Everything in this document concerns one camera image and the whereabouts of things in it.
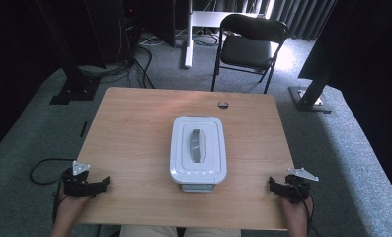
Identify bundle of floor cables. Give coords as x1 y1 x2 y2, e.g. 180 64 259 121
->
78 33 157 90

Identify black looped floor cable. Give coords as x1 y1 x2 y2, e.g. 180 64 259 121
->
29 157 78 186

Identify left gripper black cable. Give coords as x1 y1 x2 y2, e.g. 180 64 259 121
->
51 182 69 225

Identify black curtain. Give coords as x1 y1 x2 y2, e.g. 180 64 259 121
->
0 0 66 162
298 0 392 201

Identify black folding chair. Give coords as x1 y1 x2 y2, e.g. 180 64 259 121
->
211 13 289 95

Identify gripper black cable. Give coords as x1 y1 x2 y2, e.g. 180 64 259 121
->
51 182 69 225
295 184 317 237

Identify white plastic storage box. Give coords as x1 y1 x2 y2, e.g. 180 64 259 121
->
169 115 228 186

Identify black metal stand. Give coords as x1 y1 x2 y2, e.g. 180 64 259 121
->
288 0 350 115
35 0 103 106

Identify grey curtain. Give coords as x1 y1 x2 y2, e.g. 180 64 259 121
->
216 0 340 41

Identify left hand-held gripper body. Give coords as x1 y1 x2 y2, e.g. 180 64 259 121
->
62 160 98 198

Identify person's right hand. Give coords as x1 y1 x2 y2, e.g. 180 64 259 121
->
279 194 315 225

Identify grey translucent storage box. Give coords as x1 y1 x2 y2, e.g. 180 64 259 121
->
178 181 216 194

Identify person's legs in beige trousers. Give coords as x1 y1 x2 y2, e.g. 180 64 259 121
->
118 224 242 237

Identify person's left hand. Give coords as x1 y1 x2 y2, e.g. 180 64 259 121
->
56 192 91 218

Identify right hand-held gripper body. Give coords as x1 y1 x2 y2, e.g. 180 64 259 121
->
281 167 320 205

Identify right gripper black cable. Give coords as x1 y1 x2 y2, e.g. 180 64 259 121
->
295 184 317 237

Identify white desk frame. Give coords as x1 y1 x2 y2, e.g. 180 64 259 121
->
183 0 267 69

